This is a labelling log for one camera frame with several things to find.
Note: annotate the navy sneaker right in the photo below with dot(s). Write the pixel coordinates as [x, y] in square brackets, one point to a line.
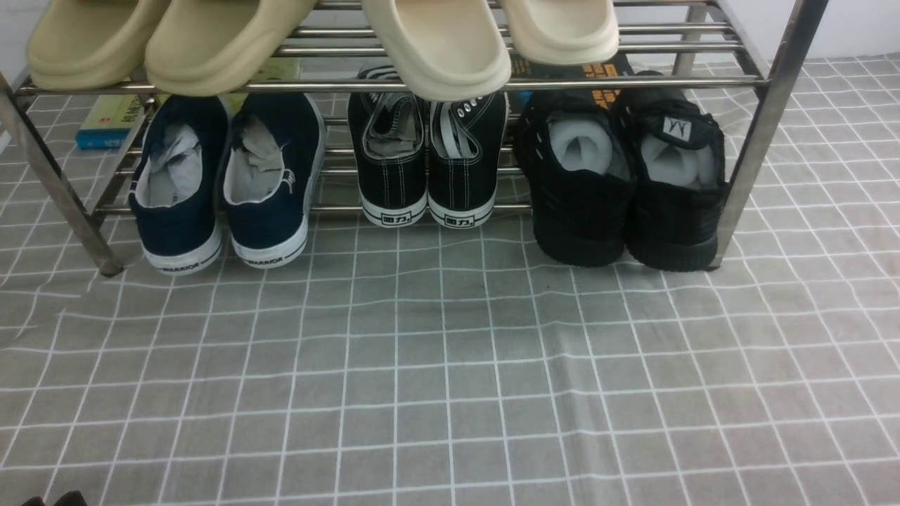
[275, 152]

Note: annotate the black knit sneaker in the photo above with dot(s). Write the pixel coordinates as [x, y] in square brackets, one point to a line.
[579, 177]
[677, 154]

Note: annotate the grey checked floor cloth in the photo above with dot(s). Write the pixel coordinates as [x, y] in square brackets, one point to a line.
[423, 366]

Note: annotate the black canvas sneaker right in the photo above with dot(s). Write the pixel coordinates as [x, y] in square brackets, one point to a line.
[466, 138]

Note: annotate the tan slipper far left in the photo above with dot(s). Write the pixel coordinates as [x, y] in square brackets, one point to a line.
[81, 45]

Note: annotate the black orange book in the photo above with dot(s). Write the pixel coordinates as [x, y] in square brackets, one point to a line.
[527, 70]

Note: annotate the black canvas sneaker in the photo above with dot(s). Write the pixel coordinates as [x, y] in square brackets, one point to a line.
[466, 138]
[387, 130]

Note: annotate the cream slipper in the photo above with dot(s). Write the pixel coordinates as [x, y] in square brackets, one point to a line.
[442, 50]
[563, 33]

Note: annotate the cream slipper right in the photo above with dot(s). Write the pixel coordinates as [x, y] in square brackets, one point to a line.
[563, 33]

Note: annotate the dark object bottom left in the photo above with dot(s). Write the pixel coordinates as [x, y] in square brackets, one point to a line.
[73, 498]

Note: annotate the navy sneaker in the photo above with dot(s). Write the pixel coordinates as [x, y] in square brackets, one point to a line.
[275, 152]
[173, 187]

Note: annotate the green blue book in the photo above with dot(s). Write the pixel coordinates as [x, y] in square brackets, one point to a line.
[112, 117]

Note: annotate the tan slipper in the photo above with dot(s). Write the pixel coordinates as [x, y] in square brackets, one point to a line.
[207, 48]
[81, 45]

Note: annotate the black canvas sneaker left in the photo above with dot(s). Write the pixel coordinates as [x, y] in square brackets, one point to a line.
[387, 130]

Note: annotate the cream slipper centre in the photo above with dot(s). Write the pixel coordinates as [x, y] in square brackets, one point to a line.
[442, 50]

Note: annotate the metal shoe rack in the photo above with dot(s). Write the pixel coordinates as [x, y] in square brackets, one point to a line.
[693, 46]

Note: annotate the navy sneaker left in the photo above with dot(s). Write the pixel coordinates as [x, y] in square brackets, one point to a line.
[173, 187]

